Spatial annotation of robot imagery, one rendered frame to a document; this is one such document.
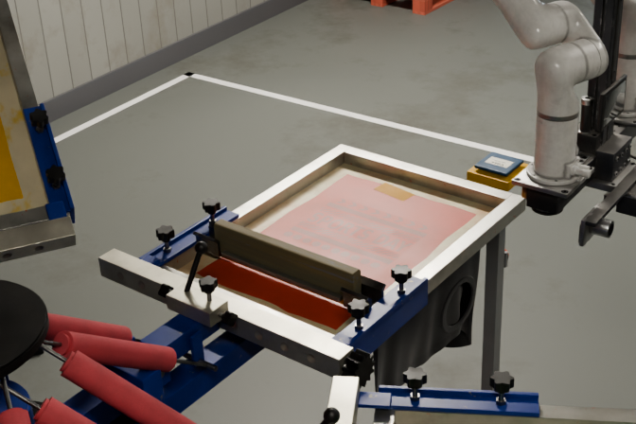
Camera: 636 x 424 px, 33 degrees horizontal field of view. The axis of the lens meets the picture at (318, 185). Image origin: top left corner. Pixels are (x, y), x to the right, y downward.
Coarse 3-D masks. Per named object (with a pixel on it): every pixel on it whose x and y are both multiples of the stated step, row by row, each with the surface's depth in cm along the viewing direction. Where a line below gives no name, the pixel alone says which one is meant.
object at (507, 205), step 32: (320, 160) 296; (352, 160) 299; (384, 160) 294; (288, 192) 284; (448, 192) 283; (480, 192) 276; (480, 224) 261; (192, 256) 258; (448, 256) 249; (288, 320) 229
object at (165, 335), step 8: (176, 320) 222; (184, 320) 221; (192, 320) 221; (160, 328) 219; (168, 328) 219; (176, 328) 219; (184, 328) 219; (192, 328) 219; (200, 328) 221; (208, 328) 223; (216, 328) 226; (152, 336) 217; (160, 336) 217; (168, 336) 217; (176, 336) 217; (184, 336) 218; (208, 336) 224; (160, 344) 214; (168, 344) 214; (176, 344) 216; (184, 344) 218; (176, 352) 217; (184, 352) 219
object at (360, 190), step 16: (352, 176) 294; (336, 192) 286; (352, 192) 286; (368, 192) 286; (304, 208) 279; (320, 208) 279; (384, 208) 277; (272, 224) 272; (288, 224) 272; (288, 240) 265; (208, 272) 254; (224, 272) 253; (240, 272) 253; (256, 272) 253; (240, 288) 247; (256, 288) 247; (272, 288) 246
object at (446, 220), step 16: (400, 208) 277; (416, 208) 277; (432, 208) 276; (448, 208) 276; (432, 224) 269; (448, 224) 269; (464, 224) 268; (432, 240) 262; (336, 256) 257; (400, 256) 256; (416, 256) 256; (368, 272) 251; (384, 272) 251; (288, 288) 246; (288, 304) 240; (304, 304) 240; (320, 304) 240; (336, 304) 240; (320, 320) 234; (336, 320) 234
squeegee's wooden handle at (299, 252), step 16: (224, 224) 252; (224, 240) 253; (240, 240) 249; (256, 240) 246; (272, 240) 245; (256, 256) 248; (272, 256) 245; (288, 256) 241; (304, 256) 238; (320, 256) 238; (288, 272) 244; (304, 272) 240; (320, 272) 237; (336, 272) 234; (352, 272) 232; (336, 288) 236; (352, 288) 233
